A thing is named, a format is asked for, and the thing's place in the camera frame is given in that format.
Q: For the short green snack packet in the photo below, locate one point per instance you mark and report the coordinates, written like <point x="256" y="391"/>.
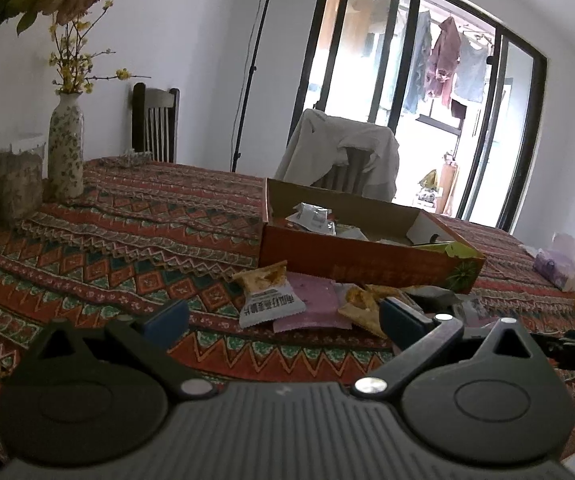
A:
<point x="437" y="248"/>

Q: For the black light stand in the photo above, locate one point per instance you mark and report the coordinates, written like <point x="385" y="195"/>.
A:
<point x="255" y="60"/>

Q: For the dark hanging cloth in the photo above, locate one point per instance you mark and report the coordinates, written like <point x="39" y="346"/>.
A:
<point x="460" y="109"/>

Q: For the dark wooden chair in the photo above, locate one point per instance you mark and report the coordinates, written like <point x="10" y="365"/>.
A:
<point x="155" y="120"/>

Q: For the maroon hanging shirt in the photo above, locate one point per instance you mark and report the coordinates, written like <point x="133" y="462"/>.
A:
<point x="442" y="60"/>

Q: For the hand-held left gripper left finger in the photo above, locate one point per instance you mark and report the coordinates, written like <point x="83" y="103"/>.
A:
<point x="167" y="322"/>

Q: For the purple tissue pack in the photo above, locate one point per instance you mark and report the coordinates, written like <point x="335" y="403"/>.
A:
<point x="557" y="265"/>

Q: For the blue hanging garment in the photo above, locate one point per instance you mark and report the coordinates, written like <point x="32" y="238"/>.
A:
<point x="417" y="60"/>

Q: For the grey-blue hanging shirt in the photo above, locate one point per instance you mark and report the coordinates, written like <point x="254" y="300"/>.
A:
<point x="472" y="70"/>

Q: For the black sliding door frame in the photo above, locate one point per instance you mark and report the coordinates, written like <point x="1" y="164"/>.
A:
<point x="307" y="60"/>

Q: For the floral ceramic vase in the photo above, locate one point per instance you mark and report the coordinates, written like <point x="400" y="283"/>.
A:
<point x="66" y="150"/>

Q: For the beige hanging garment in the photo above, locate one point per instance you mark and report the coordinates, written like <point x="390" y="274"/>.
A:
<point x="367" y="15"/>

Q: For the chair with grey cloth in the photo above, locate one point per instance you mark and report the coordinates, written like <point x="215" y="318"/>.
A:
<point x="317" y="145"/>

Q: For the yellow flower branches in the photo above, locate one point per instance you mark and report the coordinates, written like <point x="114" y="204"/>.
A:
<point x="74" y="65"/>

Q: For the glass jar with white lid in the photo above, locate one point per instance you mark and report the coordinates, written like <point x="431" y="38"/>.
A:
<point x="9" y="180"/>

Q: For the small white snack packet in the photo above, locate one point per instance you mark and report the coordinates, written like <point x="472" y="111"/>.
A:
<point x="312" y="217"/>

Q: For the orange cardboard box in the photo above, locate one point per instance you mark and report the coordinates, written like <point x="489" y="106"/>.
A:
<point x="367" y="265"/>

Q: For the chair under grey jacket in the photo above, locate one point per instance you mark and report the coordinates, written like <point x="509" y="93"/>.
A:
<point x="350" y="170"/>

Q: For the yellow-green balcony object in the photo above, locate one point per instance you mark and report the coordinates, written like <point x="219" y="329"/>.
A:
<point x="427" y="179"/>

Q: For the small floral cloth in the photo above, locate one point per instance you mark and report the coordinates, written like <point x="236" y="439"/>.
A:
<point x="136" y="158"/>

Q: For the brown balcony object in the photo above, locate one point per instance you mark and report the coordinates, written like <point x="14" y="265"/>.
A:
<point x="450" y="185"/>

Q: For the white green snack packet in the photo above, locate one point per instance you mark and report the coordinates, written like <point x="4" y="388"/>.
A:
<point x="352" y="232"/>

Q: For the yellow white chip packet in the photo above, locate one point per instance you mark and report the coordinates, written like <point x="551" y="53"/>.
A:
<point x="362" y="305"/>
<point x="267" y="305"/>

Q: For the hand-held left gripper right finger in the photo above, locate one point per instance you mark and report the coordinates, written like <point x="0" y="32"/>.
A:
<point x="402" y="325"/>

